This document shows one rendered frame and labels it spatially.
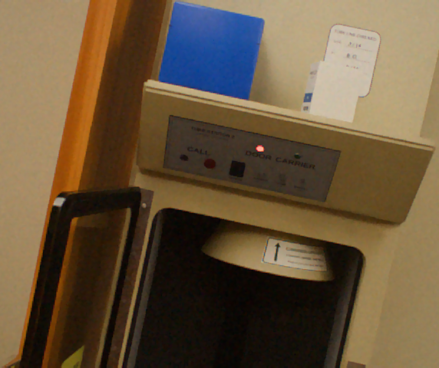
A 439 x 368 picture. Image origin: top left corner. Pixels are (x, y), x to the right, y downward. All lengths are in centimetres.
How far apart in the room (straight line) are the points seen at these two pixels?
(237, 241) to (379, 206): 19
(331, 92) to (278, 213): 17
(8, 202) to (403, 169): 77
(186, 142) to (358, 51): 24
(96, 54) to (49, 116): 55
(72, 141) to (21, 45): 57
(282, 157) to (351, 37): 18
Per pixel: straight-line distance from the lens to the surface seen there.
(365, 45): 118
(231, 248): 121
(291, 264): 120
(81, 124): 109
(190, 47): 107
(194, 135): 109
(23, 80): 164
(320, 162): 109
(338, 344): 123
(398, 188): 112
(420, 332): 165
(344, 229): 118
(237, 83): 106
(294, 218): 117
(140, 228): 118
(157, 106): 107
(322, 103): 109
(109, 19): 110
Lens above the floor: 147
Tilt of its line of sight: 3 degrees down
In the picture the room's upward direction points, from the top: 12 degrees clockwise
